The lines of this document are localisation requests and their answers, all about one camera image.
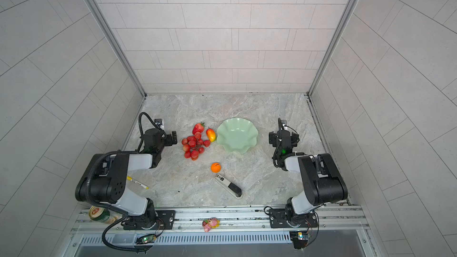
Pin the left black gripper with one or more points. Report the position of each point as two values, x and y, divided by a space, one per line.
169 138

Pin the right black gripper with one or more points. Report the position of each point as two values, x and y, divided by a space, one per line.
275 137

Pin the red grape bunch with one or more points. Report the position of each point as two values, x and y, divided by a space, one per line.
194 146

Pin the red strawberry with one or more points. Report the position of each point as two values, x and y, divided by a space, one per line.
199 127

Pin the red yellow mango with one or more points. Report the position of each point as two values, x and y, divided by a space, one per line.
211 135

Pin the orange tangerine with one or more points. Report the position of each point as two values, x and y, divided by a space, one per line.
216 167

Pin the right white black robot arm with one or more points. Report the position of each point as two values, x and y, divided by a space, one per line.
321 180

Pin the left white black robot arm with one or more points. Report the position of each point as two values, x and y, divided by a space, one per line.
104 183

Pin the green scalloped fruit bowl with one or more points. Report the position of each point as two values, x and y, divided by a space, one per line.
237 135

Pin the pink toy fruit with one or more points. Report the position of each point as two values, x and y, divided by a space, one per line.
210 224

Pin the yellow white marker pen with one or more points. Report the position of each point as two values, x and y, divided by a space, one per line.
137 182

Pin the white black handheld device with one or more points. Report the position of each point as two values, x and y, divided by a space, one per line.
232 188

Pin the left green circuit board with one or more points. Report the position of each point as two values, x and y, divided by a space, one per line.
147 239

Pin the green circuit board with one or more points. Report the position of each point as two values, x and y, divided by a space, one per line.
299 239
147 239

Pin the right green circuit board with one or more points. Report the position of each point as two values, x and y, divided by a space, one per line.
299 239

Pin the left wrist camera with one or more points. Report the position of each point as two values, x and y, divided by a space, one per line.
159 124

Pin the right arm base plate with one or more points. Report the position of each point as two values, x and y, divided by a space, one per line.
282 218

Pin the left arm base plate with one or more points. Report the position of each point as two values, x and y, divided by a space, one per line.
150 220

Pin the aluminium mounting rail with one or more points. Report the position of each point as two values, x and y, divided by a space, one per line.
254 219

